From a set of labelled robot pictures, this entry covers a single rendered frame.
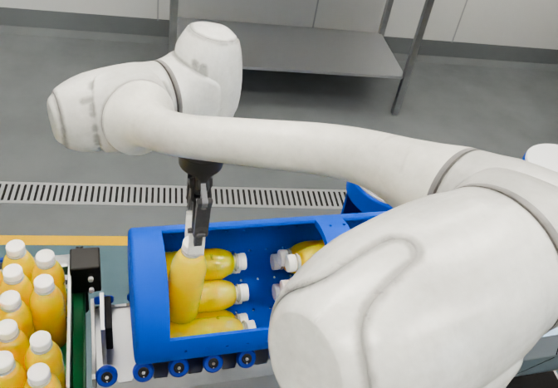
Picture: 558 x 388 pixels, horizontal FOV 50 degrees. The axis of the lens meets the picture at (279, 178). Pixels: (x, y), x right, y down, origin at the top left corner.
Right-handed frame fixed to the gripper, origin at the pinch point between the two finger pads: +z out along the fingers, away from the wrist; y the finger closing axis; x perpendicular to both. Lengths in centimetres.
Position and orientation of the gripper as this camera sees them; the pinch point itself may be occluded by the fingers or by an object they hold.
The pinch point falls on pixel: (194, 233)
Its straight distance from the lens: 114.4
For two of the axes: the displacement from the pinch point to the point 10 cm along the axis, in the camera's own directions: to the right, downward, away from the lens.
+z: -1.4, 7.7, 6.2
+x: -9.6, 0.4, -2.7
